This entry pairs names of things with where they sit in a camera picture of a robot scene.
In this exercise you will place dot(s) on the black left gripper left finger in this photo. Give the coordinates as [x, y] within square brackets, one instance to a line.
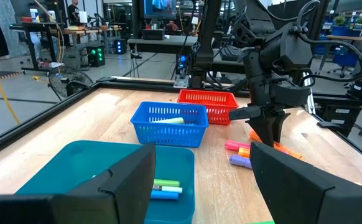
[75, 208]

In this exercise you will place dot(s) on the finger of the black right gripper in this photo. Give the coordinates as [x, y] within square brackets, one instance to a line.
[282, 124]
[266, 130]

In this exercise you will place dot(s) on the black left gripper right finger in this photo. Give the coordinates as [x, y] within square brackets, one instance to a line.
[308, 202]

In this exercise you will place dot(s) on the pink highlighter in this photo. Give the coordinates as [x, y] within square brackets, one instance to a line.
[235, 145]

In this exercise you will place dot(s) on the purple highlighter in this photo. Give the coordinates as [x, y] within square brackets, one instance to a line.
[240, 161]

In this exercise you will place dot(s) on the blue barrel marker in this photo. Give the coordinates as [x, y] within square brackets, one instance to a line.
[165, 195]

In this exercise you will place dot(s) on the green barrel marker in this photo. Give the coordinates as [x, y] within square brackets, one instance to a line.
[167, 183]

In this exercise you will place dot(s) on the light green highlighter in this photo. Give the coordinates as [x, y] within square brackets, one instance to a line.
[171, 120]

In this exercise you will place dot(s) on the brown cap white marker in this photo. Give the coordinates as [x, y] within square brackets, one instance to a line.
[171, 189]

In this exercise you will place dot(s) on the grey keyboard desk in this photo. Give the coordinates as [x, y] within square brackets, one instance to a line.
[227, 66]

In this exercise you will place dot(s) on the black backlit keyboard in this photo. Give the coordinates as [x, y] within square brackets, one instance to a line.
[230, 53]

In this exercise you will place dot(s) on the green plastic basket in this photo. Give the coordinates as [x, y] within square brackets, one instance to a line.
[262, 222]

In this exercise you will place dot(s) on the red plastic basket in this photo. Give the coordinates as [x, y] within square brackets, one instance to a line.
[215, 109]

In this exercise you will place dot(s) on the teal plastic bin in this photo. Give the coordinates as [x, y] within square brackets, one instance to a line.
[84, 155]

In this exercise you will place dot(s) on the black equipment box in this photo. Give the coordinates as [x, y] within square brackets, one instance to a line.
[333, 107]

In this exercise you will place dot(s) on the blue plastic basket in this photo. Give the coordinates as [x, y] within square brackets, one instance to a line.
[168, 133]

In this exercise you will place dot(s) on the wooden plant table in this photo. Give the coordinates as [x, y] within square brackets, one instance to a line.
[352, 39]

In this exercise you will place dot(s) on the person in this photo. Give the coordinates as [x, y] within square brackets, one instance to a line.
[171, 26]
[73, 12]

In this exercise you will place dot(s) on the black box white labels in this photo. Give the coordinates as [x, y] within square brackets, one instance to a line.
[153, 34]

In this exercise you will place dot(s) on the black floor fan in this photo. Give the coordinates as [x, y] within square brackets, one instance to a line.
[59, 84]

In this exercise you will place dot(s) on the monitor with blue screen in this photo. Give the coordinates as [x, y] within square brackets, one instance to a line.
[160, 7]

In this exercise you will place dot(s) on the black striped floor mat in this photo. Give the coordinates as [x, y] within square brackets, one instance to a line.
[0, 76]

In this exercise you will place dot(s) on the black computer blue lights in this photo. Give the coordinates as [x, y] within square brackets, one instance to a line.
[119, 46]

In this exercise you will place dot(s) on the black computer green lights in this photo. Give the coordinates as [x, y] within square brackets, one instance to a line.
[95, 55]

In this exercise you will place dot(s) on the wooden work table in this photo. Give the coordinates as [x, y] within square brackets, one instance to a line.
[84, 31]

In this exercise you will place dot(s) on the black standing desk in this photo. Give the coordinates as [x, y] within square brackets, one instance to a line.
[28, 26]

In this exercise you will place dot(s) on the silver arm base bracket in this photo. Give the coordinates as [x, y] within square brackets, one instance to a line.
[181, 82]

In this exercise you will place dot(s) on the black aluminium table frame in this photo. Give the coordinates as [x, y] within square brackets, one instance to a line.
[28, 124]

